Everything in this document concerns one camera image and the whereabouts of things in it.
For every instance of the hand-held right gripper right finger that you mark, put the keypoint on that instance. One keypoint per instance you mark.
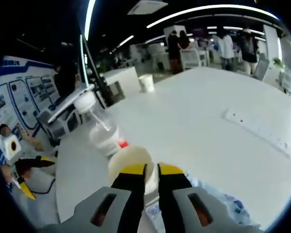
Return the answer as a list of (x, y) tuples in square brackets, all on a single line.
[(174, 194)]

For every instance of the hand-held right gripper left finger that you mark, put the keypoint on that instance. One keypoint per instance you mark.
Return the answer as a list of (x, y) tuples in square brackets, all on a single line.
[(131, 194)]

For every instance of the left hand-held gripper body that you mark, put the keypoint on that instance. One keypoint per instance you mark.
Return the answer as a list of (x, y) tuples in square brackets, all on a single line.
[(8, 151)]

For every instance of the white paper cup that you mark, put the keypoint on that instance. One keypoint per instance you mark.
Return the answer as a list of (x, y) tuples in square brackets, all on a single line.
[(146, 83), (131, 155)]

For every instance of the packet with blue round pad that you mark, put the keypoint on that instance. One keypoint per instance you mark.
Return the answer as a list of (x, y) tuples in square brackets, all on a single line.
[(232, 206)]

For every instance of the clear plastic bottle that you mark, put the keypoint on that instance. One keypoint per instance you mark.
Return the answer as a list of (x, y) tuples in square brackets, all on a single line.
[(104, 136)]

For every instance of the person's left hand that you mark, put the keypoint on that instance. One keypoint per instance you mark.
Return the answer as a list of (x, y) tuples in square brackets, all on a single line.
[(7, 174)]

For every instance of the white black office chair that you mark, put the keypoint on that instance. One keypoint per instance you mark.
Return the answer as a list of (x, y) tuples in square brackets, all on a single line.
[(60, 126)]

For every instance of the white table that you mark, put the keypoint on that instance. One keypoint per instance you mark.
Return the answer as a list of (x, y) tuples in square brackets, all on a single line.
[(196, 109)]

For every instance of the white inset power strip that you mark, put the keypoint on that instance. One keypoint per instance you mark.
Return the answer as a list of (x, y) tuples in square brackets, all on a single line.
[(257, 132)]

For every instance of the white low cabinet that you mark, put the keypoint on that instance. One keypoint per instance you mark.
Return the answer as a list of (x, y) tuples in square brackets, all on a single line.
[(122, 81)]

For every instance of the white mesh office chair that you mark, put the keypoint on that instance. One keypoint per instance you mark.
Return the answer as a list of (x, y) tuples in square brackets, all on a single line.
[(191, 58)]

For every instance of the short ceiling light strip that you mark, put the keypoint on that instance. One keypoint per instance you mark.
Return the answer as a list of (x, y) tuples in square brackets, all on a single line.
[(88, 19)]

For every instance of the green potted plant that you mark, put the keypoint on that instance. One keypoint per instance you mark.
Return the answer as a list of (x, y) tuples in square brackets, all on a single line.
[(279, 62)]

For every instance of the long curved ceiling light strip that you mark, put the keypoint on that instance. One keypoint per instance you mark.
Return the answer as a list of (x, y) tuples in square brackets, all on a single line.
[(208, 9)]

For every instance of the ceiling air vent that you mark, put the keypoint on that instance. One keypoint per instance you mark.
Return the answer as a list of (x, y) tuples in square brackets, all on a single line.
[(148, 7)]

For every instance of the blue white wall display board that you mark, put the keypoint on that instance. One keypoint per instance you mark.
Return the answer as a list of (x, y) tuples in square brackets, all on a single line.
[(21, 97)]

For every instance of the glass partition frame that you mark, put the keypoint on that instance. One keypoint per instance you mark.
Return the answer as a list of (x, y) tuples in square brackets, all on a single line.
[(94, 70)]

